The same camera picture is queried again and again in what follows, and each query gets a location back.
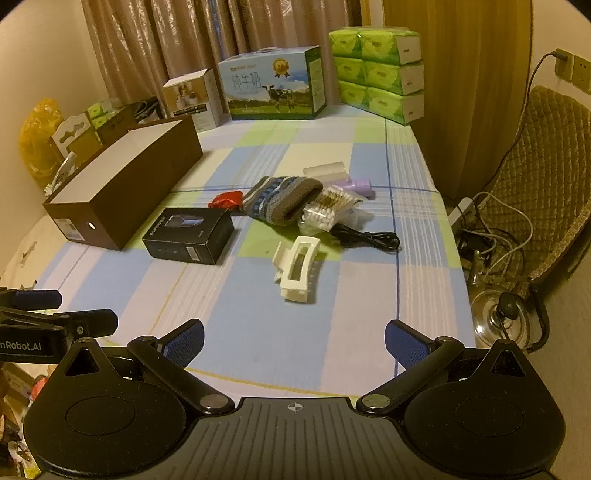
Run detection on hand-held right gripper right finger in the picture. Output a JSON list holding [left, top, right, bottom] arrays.
[[356, 319, 532, 415]]

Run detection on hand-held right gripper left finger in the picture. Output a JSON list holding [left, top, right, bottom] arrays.
[[60, 318, 235, 415]]

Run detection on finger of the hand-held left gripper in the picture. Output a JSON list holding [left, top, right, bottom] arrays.
[[0, 288, 64, 315], [0, 308, 119, 340]]

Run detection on black product box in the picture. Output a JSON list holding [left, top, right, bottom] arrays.
[[141, 208, 235, 266]]

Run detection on black cable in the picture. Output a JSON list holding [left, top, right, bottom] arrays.
[[330, 223, 402, 254]]

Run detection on white hair claw clip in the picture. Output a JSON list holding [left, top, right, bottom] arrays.
[[272, 235, 322, 304]]

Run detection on brown shoe box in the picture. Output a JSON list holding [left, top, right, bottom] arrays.
[[42, 115, 204, 251]]

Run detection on red wrapper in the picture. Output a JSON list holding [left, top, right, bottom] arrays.
[[208, 190, 244, 211]]

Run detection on cotton swab bag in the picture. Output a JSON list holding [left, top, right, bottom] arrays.
[[298, 187, 370, 234]]

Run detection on purple bag roll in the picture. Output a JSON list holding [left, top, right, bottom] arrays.
[[333, 179, 376, 200]]

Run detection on grey knitted sock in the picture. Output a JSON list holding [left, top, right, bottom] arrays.
[[240, 175, 324, 227]]

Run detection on translucent white case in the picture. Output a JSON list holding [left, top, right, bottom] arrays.
[[302, 161, 348, 184]]

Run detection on plaid bed sheet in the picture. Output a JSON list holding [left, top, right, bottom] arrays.
[[0, 113, 478, 402]]

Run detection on stainless steel kettle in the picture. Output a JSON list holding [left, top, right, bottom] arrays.
[[471, 286, 550, 354]]

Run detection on printed white plastic bag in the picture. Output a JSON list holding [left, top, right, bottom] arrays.
[[44, 152, 77, 197]]

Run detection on white power strip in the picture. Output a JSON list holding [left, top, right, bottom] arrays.
[[450, 198, 476, 232]]

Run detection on cardboard box with hang tab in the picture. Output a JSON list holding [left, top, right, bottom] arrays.
[[50, 115, 105, 169]]

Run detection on yellow plastic bag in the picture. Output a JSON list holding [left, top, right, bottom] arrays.
[[18, 98, 65, 178]]

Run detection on brown cardboard box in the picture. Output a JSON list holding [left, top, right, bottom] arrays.
[[95, 104, 162, 145]]

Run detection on quilted wicker chair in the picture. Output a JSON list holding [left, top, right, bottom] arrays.
[[478, 85, 591, 296]]

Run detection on beige humidifier box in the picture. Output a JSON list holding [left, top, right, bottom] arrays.
[[161, 68, 221, 134]]

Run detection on brown wooden wardrobe panel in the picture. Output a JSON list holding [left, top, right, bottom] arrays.
[[383, 0, 532, 197]]

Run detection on blue milk carton box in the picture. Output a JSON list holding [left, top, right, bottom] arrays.
[[218, 45, 328, 121]]

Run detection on stack of green tissue packs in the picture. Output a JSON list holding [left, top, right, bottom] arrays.
[[329, 27, 426, 126]]

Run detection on brown curtain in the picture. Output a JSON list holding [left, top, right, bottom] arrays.
[[81, 0, 363, 121]]

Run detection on white cables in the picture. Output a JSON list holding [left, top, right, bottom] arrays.
[[462, 191, 537, 288]]

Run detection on black power cord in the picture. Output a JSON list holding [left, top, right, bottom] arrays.
[[489, 51, 561, 195]]

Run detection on wall socket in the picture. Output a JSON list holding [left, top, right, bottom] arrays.
[[554, 47, 591, 94]]

